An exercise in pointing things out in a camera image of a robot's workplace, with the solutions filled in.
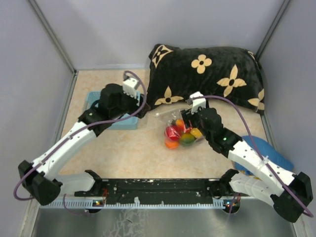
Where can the red yellow toy pepper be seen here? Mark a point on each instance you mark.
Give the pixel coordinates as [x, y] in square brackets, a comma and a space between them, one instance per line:
[173, 133]

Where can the black pillow with cream flowers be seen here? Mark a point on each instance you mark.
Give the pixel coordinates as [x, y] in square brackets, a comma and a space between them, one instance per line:
[230, 72]

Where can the yellow orange toy fruit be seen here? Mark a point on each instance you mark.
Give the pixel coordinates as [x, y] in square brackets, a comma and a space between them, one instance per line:
[196, 133]

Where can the clear dotted zip top bag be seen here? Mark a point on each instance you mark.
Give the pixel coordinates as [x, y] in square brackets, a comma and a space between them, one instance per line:
[168, 118]

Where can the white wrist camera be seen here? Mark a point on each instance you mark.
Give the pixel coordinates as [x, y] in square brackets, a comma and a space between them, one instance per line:
[130, 86]
[197, 101]

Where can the green orange toy mango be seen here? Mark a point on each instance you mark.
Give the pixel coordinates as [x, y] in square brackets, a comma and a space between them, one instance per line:
[187, 139]

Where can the light blue plastic basket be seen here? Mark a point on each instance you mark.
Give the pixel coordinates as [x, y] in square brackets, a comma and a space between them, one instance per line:
[128, 124]

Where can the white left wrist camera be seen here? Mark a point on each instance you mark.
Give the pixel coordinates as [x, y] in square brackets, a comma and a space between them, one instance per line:
[130, 86]

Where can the orange toy orange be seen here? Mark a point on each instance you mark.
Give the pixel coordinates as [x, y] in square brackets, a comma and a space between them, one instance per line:
[171, 144]

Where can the green yellow toy mango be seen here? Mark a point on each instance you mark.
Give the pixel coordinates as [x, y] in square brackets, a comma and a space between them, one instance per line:
[179, 122]

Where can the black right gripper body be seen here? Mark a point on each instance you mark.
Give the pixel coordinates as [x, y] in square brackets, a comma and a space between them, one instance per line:
[195, 119]

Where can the blue cloth bag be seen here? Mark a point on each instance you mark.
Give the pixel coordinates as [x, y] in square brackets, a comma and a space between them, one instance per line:
[266, 150]

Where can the white slotted cable duct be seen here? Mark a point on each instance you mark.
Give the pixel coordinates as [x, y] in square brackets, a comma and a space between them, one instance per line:
[96, 204]

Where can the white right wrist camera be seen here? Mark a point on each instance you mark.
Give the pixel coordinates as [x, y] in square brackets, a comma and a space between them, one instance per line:
[197, 101]

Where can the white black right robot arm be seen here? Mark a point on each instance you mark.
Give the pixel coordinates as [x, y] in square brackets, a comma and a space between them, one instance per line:
[288, 193]

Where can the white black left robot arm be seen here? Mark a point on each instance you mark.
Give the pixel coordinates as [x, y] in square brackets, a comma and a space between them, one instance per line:
[41, 176]

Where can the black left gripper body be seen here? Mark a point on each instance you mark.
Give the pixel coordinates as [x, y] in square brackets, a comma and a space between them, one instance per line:
[129, 104]

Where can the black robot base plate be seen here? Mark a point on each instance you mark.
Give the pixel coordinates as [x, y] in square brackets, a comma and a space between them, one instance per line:
[158, 191]

